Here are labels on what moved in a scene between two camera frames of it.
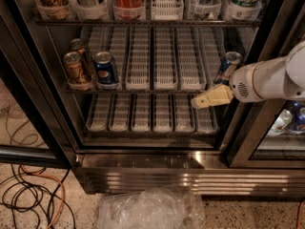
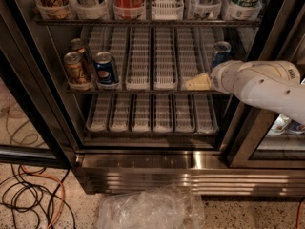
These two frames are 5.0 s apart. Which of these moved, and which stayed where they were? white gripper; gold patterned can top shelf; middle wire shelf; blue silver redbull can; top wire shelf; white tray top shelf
Moved: white gripper; blue silver redbull can
Stayed: gold patterned can top shelf; top wire shelf; white tray top shelf; middle wire shelf
